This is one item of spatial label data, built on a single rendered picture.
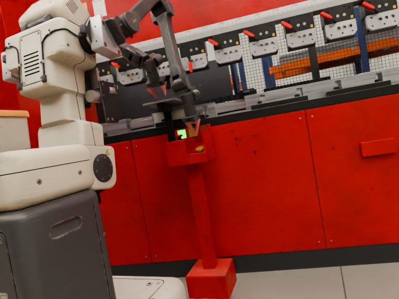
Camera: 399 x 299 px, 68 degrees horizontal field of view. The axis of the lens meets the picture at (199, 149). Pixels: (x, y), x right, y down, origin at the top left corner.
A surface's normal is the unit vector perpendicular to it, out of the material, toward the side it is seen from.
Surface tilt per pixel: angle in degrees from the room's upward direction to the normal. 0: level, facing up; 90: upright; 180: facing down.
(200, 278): 90
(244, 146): 90
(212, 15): 90
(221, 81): 90
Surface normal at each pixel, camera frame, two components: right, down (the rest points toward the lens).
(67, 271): 0.92, -0.14
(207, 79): -0.20, 0.07
